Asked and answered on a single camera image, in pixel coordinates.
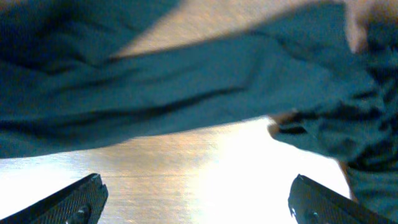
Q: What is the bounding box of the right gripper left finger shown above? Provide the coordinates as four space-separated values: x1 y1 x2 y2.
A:
1 173 108 224

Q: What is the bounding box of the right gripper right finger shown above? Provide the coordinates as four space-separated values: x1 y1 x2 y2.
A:
288 174 395 224

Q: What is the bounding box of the black leggings red-grey waistband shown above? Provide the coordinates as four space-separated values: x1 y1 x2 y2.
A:
1 1 397 220

